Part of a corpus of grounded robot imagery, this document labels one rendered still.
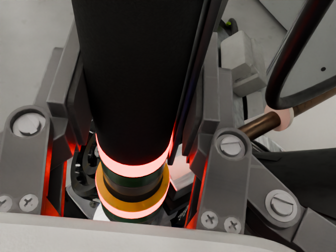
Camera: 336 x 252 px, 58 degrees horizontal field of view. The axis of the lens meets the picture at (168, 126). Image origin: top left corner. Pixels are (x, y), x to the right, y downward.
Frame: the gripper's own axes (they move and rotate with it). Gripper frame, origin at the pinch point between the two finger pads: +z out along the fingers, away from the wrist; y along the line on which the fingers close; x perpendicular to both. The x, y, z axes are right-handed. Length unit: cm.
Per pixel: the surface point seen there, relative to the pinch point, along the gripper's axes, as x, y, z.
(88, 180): -26.0, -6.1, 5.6
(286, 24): -140, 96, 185
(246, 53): -30.5, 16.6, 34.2
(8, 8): -149, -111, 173
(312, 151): -15.3, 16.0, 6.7
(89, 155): -26.0, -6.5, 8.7
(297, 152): -16.1, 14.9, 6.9
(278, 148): -31.0, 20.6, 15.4
